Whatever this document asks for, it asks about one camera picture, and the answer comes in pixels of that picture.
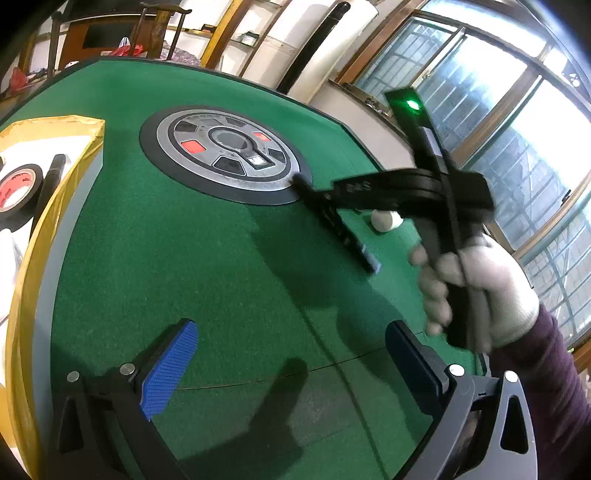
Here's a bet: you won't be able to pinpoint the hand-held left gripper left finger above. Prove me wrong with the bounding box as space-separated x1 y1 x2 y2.
43 318 200 480

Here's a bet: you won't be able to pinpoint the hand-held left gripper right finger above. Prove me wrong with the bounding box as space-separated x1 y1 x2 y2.
385 320 539 480

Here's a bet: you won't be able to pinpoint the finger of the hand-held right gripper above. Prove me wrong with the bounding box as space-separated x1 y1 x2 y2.
292 171 341 209

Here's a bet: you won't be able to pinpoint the black marker purple cap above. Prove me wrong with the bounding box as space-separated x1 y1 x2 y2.
318 205 383 276

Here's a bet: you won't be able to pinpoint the black marker cream caps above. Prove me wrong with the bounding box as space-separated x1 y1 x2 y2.
34 154 68 219

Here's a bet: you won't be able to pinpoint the person's right forearm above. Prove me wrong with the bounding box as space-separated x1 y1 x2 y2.
482 304 591 480

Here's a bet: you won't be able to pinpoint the person's right hand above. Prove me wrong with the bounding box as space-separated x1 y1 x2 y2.
410 234 541 352

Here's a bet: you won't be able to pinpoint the small white plastic cylinder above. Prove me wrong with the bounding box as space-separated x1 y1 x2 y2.
370 210 403 234

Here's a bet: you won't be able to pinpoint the round grey table control panel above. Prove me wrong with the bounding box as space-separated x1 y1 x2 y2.
139 105 315 207

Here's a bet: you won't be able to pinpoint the window with metal grille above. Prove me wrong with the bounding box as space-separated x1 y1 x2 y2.
329 0 591 348

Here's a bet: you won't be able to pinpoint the black vertical pipe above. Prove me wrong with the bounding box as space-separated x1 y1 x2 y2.
276 1 352 96

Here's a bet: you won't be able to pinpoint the wooden shelf unit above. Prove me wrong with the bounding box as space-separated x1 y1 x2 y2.
200 0 297 80

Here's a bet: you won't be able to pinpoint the patterned purple cloth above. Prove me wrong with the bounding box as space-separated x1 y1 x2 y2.
159 45 205 66

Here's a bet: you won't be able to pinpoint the dark wooden chair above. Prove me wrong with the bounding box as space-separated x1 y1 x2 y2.
130 1 193 62

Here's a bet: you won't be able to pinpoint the black tape roll red core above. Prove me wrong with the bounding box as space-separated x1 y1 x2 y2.
0 163 45 223

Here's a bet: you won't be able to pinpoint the brown wooden cabinet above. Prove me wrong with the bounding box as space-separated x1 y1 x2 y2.
59 10 162 71

